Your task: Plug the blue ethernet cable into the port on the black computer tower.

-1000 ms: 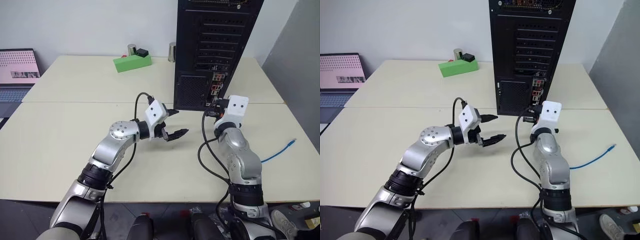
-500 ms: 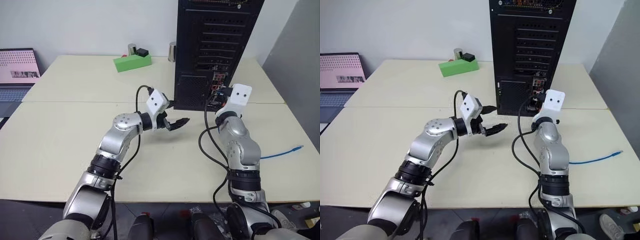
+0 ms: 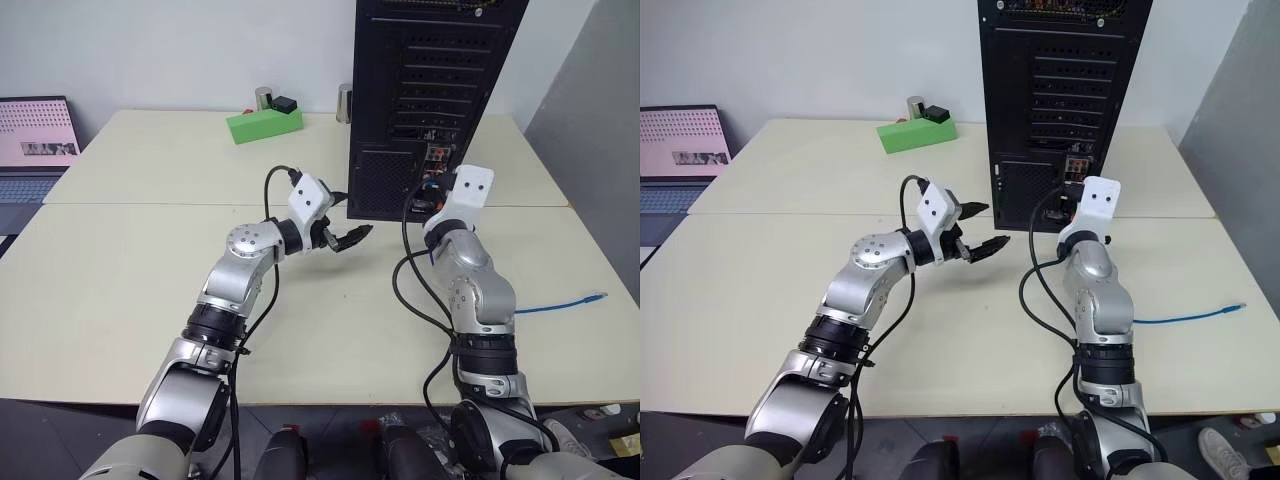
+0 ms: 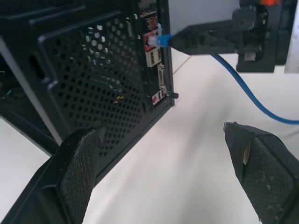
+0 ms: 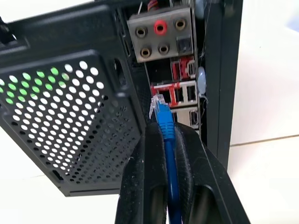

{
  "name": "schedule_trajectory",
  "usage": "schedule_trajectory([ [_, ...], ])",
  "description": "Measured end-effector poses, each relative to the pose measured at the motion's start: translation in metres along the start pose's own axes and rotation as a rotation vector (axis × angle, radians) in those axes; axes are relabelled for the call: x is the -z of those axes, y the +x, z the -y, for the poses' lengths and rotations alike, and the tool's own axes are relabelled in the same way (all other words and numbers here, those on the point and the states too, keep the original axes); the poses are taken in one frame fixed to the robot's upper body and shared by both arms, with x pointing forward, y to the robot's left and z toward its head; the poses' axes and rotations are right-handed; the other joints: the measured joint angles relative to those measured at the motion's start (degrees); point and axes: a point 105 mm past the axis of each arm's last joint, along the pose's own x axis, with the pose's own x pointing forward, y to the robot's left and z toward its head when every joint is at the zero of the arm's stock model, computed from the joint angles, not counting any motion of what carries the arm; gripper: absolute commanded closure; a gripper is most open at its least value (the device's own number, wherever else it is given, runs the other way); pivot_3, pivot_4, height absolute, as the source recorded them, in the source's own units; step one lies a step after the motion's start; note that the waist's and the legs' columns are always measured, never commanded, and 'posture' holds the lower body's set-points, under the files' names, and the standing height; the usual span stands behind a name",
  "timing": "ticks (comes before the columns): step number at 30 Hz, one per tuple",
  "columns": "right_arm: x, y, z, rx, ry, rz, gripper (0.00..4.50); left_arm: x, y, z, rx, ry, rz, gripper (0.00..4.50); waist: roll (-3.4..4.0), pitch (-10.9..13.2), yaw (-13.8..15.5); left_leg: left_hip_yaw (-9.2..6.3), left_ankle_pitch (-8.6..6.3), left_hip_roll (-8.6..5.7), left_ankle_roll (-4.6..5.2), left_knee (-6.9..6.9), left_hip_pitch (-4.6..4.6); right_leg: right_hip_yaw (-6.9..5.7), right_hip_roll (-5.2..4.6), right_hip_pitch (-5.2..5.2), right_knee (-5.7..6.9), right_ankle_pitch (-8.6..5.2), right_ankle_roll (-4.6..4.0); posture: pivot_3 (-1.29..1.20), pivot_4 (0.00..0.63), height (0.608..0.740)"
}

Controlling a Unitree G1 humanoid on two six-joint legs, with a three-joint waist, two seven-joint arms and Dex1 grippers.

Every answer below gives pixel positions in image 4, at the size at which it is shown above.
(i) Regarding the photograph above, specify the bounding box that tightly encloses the blue ethernet cable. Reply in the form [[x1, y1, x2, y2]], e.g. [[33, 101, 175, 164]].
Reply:
[[149, 34, 299, 125]]

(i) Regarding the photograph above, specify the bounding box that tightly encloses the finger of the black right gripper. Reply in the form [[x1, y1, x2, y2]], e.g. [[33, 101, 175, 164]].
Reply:
[[170, 30, 240, 56], [174, 19, 234, 35]]

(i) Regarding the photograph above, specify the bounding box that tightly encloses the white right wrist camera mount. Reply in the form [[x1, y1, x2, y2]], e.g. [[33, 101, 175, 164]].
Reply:
[[284, 0, 299, 74]]

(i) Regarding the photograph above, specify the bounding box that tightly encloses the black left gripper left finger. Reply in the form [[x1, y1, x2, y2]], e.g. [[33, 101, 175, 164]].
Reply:
[[0, 120, 107, 224]]

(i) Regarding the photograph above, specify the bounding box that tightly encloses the black computer tower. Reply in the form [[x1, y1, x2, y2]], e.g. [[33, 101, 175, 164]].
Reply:
[[0, 0, 180, 185]]

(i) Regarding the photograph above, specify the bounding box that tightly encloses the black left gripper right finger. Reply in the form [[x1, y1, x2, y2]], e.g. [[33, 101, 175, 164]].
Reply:
[[223, 121, 299, 224]]

